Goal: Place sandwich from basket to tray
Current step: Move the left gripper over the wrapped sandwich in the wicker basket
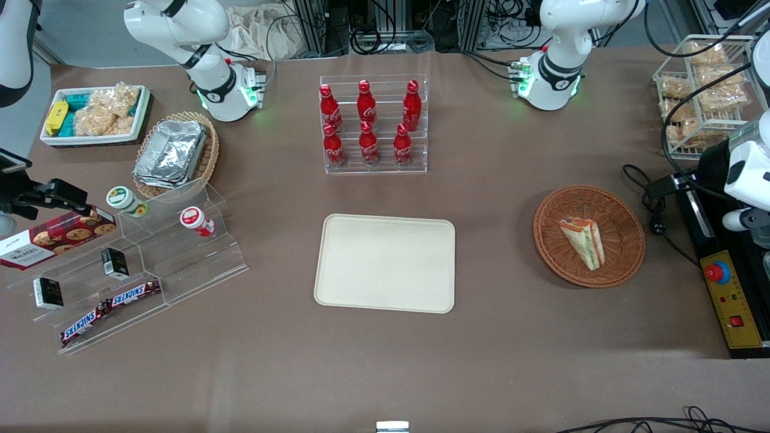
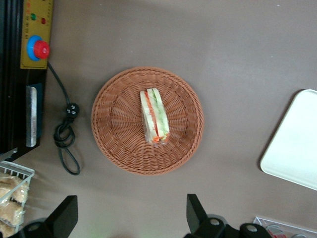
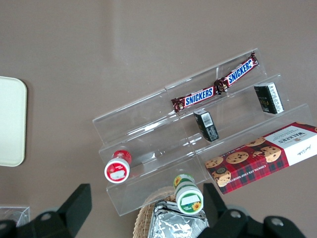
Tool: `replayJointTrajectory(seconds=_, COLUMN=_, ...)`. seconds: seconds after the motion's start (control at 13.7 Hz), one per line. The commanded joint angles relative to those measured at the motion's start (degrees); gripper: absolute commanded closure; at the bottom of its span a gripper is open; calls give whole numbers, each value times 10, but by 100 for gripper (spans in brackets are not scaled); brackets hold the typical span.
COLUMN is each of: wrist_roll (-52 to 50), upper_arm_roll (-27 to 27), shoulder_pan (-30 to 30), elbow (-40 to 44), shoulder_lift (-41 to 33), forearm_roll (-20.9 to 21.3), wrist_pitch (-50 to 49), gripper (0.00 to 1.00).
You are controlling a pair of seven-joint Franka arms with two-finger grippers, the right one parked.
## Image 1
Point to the small white metal bracket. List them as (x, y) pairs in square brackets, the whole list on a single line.
[(392, 427)]

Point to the red tartan cookie box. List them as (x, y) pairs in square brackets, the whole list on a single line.
[(60, 237)]

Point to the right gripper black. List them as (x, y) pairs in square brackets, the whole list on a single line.
[(37, 196)]

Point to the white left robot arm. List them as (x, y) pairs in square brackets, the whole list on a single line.
[(559, 72)]

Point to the red cola bottle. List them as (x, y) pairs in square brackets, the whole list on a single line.
[(329, 109), (334, 149), (402, 146), (366, 103), (411, 108), (368, 145)]

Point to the wrapped triangle sandwich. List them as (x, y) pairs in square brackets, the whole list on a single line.
[(583, 243)]

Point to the white rectangular snack bin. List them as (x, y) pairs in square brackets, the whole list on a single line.
[(141, 114)]

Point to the clear bag rice crackers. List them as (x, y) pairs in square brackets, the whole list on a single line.
[(707, 54), (117, 99), (678, 123), (102, 124), (722, 90), (675, 88)]

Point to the clear acrylic bottle rack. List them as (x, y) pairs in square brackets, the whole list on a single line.
[(385, 168)]

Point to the teal snack packet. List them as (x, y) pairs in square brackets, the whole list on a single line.
[(68, 125), (78, 102)]

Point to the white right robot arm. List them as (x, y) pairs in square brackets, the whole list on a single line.
[(219, 90)]

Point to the yellow snack packet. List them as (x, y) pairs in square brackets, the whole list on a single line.
[(56, 118)]

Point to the round brown wicker basket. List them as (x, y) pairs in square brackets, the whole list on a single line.
[(622, 234)]

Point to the green lid yoghurt cup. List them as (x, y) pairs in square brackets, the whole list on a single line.
[(123, 198)]

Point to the small black carton box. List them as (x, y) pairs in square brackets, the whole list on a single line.
[(114, 263), (48, 293)]

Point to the red emergency stop button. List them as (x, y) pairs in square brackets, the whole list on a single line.
[(716, 272)]

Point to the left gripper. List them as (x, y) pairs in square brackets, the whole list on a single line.
[(713, 163)]

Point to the red lid yoghurt cup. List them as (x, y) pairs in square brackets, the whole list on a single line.
[(194, 219)]

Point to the beige plastic tray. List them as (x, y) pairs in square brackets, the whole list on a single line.
[(385, 264)]

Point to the clear acrylic step stand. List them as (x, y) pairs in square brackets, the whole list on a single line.
[(180, 264)]

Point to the aluminium frame post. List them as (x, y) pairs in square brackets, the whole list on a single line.
[(316, 27), (472, 24)]

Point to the oval wicker basket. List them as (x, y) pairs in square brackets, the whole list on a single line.
[(210, 156)]

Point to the Snickers chocolate bar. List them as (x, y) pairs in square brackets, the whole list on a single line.
[(84, 328), (135, 293)]

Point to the beige crumpled cloth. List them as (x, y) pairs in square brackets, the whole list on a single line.
[(258, 33)]

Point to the silver foil packet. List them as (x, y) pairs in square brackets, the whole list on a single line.
[(171, 150)]

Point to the black control box yellow panel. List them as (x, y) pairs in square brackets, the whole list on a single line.
[(731, 325)]

